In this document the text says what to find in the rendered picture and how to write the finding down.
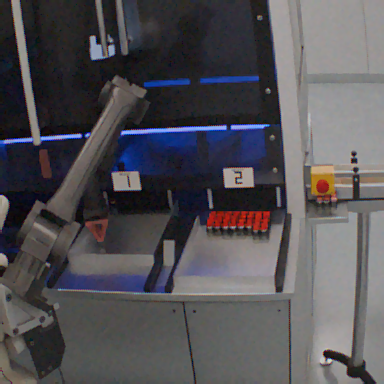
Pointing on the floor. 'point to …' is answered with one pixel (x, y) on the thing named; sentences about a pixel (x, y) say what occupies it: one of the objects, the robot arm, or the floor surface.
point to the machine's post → (280, 18)
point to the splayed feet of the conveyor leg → (347, 365)
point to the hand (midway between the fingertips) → (100, 235)
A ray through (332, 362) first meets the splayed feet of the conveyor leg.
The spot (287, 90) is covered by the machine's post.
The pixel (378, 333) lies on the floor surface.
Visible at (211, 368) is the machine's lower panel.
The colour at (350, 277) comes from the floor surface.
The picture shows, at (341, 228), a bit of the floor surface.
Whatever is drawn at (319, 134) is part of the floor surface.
